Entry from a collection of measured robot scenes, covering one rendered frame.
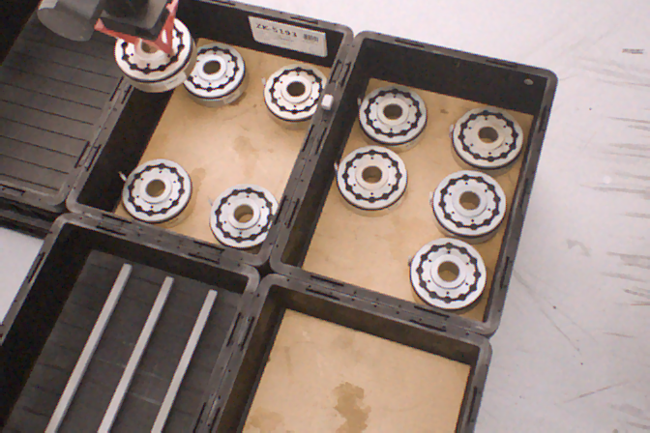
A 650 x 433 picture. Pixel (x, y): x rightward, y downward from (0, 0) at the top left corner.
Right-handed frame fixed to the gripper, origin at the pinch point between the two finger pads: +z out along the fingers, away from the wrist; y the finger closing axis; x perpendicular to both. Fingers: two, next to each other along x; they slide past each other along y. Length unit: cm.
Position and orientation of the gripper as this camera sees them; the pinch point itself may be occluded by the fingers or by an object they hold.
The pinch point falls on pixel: (151, 41)
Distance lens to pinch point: 100.5
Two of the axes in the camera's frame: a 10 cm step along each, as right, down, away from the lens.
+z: 1.1, 3.8, 9.2
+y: 9.3, 2.8, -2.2
